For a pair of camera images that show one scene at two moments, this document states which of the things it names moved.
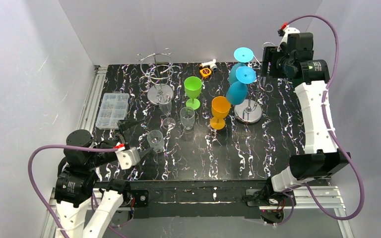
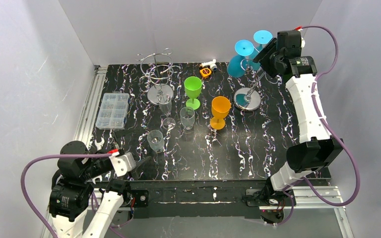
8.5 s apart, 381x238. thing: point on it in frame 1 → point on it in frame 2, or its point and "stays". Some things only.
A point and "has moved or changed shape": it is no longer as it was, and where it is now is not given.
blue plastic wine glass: [237, 92] → [262, 37]
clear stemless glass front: [156, 140] stays
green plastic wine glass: [193, 87] stays
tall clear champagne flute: [165, 103] stays
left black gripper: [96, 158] → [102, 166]
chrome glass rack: [248, 111] has moved or changed shape
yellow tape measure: [205, 72] stays
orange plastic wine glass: [220, 109] stays
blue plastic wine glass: [241, 56] has moved or changed shape
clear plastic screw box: [113, 108] stays
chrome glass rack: [156, 69] stays
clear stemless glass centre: [187, 117] stays
